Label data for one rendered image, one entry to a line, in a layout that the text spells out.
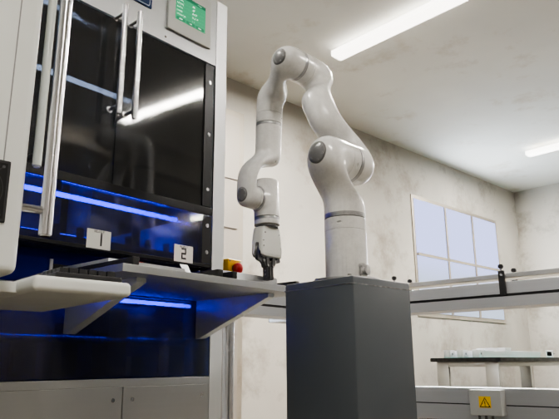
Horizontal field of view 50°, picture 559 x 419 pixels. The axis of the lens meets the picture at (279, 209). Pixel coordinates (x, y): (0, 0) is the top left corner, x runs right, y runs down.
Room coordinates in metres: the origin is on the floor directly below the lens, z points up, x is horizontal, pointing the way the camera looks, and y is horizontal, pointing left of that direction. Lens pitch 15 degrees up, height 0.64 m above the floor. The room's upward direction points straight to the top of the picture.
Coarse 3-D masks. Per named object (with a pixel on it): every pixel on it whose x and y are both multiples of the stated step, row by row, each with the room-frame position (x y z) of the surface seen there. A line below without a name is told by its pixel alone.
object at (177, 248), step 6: (180, 246) 2.06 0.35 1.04; (186, 246) 2.08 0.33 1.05; (174, 252) 2.04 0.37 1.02; (180, 252) 2.06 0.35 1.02; (186, 252) 2.09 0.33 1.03; (192, 252) 2.11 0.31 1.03; (174, 258) 2.04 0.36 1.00; (180, 258) 2.06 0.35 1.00; (186, 258) 2.09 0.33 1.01; (192, 258) 2.11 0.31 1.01
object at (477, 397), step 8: (472, 392) 2.31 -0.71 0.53; (480, 392) 2.30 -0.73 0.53; (488, 392) 2.28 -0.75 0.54; (496, 392) 2.26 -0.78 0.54; (504, 392) 2.28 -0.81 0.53; (472, 400) 2.32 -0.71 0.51; (480, 400) 2.30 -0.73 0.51; (488, 400) 2.28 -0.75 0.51; (496, 400) 2.26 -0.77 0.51; (504, 400) 2.27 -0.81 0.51; (472, 408) 2.32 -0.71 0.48; (480, 408) 2.30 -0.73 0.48; (488, 408) 2.28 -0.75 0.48; (496, 408) 2.26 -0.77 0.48; (504, 408) 2.27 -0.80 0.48; (496, 416) 2.27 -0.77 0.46
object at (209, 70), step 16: (208, 64) 2.15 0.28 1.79; (208, 80) 2.15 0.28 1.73; (208, 96) 2.16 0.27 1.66; (208, 112) 2.16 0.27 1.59; (208, 128) 2.16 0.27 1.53; (208, 144) 2.16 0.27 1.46; (208, 160) 2.16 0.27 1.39; (208, 176) 2.16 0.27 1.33; (208, 192) 2.16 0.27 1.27; (208, 224) 2.16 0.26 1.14; (208, 240) 2.16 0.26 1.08; (208, 256) 2.17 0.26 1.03
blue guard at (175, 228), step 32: (32, 192) 1.65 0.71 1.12; (64, 192) 1.72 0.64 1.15; (96, 192) 1.81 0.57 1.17; (32, 224) 1.66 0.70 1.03; (64, 224) 1.73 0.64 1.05; (96, 224) 1.81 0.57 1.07; (128, 224) 1.90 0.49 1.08; (160, 224) 2.00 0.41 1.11; (192, 224) 2.11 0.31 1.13; (160, 256) 2.00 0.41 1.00
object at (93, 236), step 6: (90, 234) 1.79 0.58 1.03; (96, 234) 1.81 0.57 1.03; (102, 234) 1.83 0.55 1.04; (108, 234) 1.84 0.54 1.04; (90, 240) 1.80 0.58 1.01; (96, 240) 1.81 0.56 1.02; (102, 240) 1.83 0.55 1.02; (108, 240) 1.84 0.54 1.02; (90, 246) 1.80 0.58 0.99; (96, 246) 1.81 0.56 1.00; (102, 246) 1.83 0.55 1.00; (108, 246) 1.85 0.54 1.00
